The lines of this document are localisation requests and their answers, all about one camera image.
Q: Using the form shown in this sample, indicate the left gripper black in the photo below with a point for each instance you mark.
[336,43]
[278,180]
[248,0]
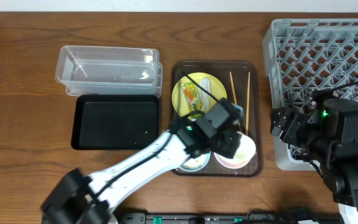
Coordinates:
[232,146]

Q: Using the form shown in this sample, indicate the blue bowl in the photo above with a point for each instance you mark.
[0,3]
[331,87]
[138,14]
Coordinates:
[206,161]

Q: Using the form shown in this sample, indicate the grey dishwasher rack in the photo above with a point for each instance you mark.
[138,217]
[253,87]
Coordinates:
[303,55]

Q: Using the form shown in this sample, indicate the clear plastic bin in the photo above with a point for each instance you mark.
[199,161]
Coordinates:
[97,70]

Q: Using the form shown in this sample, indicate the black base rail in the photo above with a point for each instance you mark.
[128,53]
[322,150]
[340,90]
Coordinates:
[292,216]

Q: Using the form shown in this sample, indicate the black tray bin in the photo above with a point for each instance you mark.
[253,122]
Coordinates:
[114,122]

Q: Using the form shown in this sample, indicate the brown serving tray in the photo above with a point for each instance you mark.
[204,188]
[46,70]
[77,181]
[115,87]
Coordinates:
[220,70]

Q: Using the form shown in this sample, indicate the pink white bowl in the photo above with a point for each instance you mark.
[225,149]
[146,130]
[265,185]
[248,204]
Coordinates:
[243,155]

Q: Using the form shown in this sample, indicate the orange green snack wrapper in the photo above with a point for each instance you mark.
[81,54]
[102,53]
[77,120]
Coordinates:
[191,95]

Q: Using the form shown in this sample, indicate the yellow plate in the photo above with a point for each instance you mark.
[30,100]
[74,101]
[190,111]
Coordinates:
[178,100]

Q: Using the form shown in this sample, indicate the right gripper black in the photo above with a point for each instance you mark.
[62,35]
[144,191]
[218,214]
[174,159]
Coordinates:
[291,134]

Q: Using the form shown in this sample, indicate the right wooden chopstick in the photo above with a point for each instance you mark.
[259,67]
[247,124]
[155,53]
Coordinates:
[248,105]

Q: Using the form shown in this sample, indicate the wooden chopstick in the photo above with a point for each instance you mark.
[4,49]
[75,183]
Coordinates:
[248,105]
[233,88]

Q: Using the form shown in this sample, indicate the left wooden chopstick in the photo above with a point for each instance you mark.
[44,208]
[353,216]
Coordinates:
[233,88]

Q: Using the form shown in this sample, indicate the rice leftovers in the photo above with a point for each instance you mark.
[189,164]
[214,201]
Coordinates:
[195,163]

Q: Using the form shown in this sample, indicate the white wrapper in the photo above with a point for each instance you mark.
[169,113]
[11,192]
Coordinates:
[204,97]

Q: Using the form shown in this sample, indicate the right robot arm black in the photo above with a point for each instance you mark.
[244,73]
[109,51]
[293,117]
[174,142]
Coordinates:
[330,138]

